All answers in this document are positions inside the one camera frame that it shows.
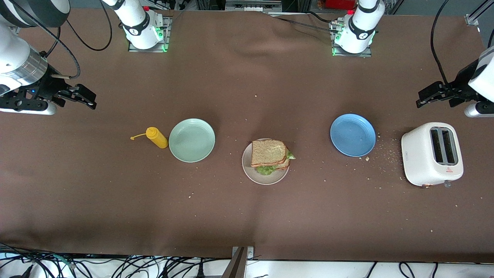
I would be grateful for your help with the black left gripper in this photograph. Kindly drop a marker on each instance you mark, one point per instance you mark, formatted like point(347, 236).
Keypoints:
point(461, 82)

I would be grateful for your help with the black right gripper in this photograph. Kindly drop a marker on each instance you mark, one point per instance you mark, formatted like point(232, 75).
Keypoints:
point(49, 85)

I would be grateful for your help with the yellow mustard squeeze bottle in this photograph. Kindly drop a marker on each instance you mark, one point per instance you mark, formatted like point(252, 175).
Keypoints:
point(158, 139)

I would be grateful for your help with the brown bread slice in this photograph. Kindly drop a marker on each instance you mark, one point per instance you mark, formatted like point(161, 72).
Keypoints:
point(286, 164)
point(268, 152)

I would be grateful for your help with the green lettuce leaf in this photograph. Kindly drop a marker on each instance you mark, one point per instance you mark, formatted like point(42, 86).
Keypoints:
point(265, 170)

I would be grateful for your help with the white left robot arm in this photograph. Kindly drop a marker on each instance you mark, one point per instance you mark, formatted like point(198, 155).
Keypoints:
point(359, 31)

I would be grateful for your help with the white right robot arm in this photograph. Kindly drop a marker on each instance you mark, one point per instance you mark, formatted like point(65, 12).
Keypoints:
point(137, 27)

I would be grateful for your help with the blue plate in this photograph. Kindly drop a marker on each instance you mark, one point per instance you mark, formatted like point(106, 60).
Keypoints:
point(353, 135)

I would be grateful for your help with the light green plate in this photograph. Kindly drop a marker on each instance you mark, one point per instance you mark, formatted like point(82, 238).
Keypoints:
point(192, 141)

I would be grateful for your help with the beige plate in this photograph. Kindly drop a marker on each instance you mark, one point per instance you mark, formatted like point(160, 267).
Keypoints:
point(266, 179)

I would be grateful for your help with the white two-slot toaster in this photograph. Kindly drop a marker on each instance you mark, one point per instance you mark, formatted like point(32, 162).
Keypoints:
point(418, 158)

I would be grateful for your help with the grey toaster power plug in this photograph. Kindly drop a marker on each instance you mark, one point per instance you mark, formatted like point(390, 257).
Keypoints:
point(446, 185)

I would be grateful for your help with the red box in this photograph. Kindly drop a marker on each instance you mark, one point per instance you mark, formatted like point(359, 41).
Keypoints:
point(339, 4)

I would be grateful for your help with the brown table cloth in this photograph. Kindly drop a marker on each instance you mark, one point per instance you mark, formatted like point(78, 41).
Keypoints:
point(231, 96)

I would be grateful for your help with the grey metal equipment box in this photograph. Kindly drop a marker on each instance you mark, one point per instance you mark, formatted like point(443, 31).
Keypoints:
point(251, 4)

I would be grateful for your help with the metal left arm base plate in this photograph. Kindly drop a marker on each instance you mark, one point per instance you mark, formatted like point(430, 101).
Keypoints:
point(366, 55)

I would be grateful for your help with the aluminium frame profile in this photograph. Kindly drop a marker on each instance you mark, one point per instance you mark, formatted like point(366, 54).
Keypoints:
point(472, 19)

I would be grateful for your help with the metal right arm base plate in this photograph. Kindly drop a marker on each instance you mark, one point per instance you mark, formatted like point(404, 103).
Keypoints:
point(166, 38)

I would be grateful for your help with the metal table edge bracket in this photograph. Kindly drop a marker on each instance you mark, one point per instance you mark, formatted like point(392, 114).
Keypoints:
point(237, 266)

